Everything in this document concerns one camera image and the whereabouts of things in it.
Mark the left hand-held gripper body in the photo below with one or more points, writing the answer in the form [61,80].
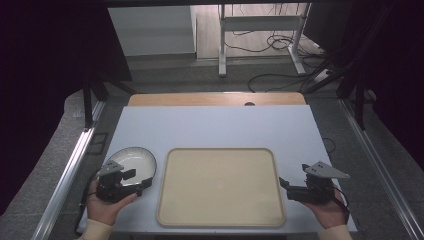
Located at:
[111,190]

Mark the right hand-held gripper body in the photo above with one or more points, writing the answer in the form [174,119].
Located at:
[316,190]

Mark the white bowl with dark rim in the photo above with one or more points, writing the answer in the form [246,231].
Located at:
[138,161]

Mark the person's left hand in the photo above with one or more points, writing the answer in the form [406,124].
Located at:
[105,208]

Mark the person's right hand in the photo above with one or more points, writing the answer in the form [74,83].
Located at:
[328,211]

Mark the beige rectangular tray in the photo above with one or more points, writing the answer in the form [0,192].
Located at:
[220,186]

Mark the black metal stand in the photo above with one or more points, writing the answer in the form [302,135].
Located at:
[88,100]
[360,100]

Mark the white power strip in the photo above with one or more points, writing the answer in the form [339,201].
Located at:
[321,75]

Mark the dark curtain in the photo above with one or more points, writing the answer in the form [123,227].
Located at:
[396,73]
[50,83]

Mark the white cabinet panel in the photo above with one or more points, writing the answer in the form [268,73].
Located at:
[153,31]

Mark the aluminium floor rail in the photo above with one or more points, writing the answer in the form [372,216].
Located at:
[66,173]
[380,166]

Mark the white metal desk frame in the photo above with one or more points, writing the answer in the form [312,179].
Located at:
[260,23]

